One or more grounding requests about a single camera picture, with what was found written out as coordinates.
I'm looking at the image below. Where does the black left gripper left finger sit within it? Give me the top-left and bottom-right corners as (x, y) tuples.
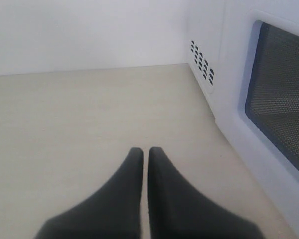
(35, 147), (143, 239)

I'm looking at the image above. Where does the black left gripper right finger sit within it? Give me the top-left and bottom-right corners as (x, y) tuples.
(147, 146), (247, 239)

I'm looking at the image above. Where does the white microwave door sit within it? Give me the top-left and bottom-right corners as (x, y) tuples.
(214, 0), (299, 237)

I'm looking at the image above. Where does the white microwave oven body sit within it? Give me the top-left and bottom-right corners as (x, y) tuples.
(186, 0), (226, 114)

